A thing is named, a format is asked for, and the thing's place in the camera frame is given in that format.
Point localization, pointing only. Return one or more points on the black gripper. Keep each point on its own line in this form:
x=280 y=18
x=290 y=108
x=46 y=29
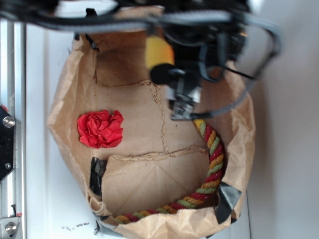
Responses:
x=192 y=66

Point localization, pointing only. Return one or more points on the yellow sponge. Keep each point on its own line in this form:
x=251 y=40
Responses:
x=157 y=52

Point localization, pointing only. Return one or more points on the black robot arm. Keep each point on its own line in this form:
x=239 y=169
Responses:
x=187 y=41

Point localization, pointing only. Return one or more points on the crumpled red paper ball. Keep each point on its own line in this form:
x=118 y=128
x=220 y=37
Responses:
x=100 y=129

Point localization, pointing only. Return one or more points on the brown paper bag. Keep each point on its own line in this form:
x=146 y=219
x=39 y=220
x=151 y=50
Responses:
x=153 y=184

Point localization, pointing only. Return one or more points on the aluminium frame rail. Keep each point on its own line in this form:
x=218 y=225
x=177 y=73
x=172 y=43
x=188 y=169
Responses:
x=11 y=189

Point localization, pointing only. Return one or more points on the black mounting bracket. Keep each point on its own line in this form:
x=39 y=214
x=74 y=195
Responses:
x=7 y=139

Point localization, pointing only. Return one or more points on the silver corner bracket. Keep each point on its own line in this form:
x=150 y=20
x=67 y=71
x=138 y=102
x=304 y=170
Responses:
x=9 y=227

